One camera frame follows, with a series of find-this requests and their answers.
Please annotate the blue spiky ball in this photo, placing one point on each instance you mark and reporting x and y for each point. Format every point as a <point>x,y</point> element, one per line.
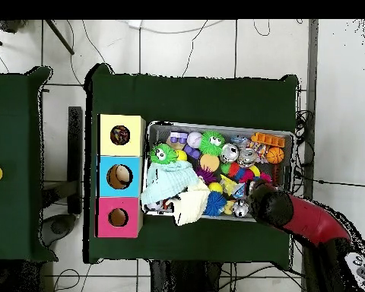
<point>215,204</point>

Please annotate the orange toy basketball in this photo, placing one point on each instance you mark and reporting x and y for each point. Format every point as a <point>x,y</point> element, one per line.
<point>275,155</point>

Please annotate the mint waffle cloth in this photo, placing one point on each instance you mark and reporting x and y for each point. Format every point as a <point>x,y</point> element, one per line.
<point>170,181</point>

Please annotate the purple spiky toy with eyes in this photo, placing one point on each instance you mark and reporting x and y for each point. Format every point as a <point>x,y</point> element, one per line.
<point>205,175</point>

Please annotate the green spiky ball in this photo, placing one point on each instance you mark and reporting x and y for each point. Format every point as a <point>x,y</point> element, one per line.
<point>162,153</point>

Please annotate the white toy baseball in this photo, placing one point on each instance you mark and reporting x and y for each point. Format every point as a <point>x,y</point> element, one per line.
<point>195,139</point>

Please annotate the cream waffle cloth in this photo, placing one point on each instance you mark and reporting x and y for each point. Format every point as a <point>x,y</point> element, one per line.
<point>191,203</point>

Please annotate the silver drink can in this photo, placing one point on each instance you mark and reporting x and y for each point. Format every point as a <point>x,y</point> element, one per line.
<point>229,153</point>

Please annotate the dark green table cloth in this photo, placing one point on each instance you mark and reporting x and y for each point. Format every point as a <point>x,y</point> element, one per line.
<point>200,100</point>
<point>12,121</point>

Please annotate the yellow smiley ball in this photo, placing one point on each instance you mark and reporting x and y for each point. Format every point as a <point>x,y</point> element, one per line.
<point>182,155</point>

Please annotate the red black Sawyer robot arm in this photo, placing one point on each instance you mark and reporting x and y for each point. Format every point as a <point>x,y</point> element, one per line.
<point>310,222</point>

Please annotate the green spiky toy with eyes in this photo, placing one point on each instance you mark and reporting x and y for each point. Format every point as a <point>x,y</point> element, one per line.
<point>212,142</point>

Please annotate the wooden box with three holes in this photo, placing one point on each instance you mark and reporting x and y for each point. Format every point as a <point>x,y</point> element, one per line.
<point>118,188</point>

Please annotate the colourful spotted cloth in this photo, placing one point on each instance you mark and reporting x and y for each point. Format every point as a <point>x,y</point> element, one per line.
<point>120,134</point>

